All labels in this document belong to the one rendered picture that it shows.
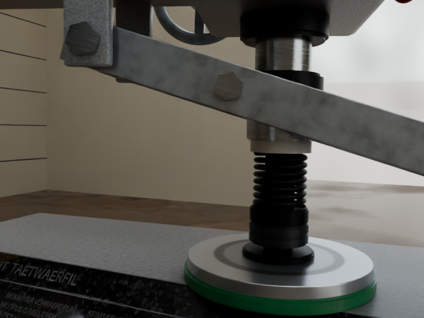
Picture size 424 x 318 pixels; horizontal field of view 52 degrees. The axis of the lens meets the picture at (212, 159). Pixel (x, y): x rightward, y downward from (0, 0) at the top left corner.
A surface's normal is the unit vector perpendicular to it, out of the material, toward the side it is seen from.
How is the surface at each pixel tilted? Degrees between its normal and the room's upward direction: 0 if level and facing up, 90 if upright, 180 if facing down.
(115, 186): 90
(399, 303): 0
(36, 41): 90
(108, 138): 90
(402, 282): 0
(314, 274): 0
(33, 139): 90
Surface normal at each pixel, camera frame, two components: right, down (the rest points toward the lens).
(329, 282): 0.02, -1.00
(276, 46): -0.40, 0.05
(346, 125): -0.12, 0.07
